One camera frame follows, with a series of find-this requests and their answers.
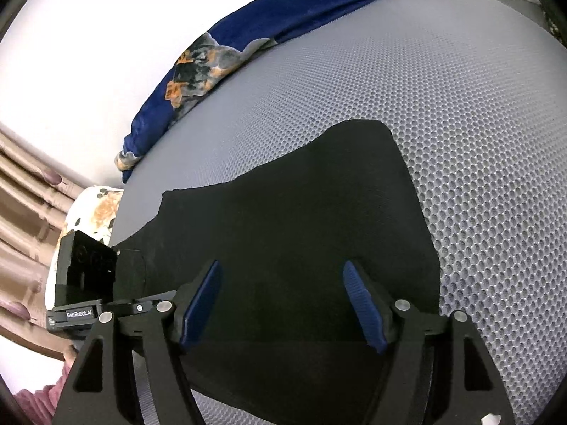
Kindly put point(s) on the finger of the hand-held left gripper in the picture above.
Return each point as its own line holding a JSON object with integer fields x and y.
{"x": 130, "y": 274}
{"x": 135, "y": 307}

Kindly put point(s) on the white floral pillow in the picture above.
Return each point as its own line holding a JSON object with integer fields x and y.
{"x": 95, "y": 212}

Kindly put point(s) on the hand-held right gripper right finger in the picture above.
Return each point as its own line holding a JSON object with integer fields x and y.
{"x": 365, "y": 310}

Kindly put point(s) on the black pants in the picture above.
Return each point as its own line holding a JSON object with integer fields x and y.
{"x": 288, "y": 230}

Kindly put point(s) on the blue floral blanket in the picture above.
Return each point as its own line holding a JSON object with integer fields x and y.
{"x": 265, "y": 22}

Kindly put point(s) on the pinkish brown curtain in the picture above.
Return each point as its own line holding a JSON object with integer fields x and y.
{"x": 26, "y": 212}

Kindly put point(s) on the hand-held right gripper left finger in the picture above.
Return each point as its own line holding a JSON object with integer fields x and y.
{"x": 199, "y": 310}

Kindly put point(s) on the grey mesh mat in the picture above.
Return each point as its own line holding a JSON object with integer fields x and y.
{"x": 443, "y": 119}

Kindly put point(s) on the person's left forearm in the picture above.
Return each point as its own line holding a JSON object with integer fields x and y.
{"x": 44, "y": 394}

